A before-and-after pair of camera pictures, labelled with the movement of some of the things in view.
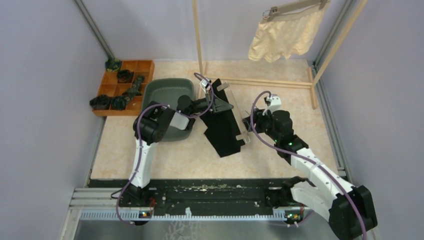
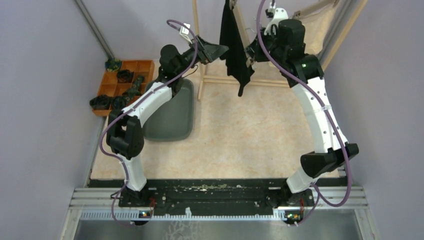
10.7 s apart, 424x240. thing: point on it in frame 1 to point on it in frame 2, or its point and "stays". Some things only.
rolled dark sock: [113, 64] stays
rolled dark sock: [100, 102] stays
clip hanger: [244, 136] to [242, 31]
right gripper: [258, 117] to [254, 50]
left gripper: [218, 104] to [208, 52]
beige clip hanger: [275, 11] to [315, 10]
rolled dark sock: [119, 102] stays
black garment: [223, 132] to [236, 65]
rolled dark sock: [125, 76] stays
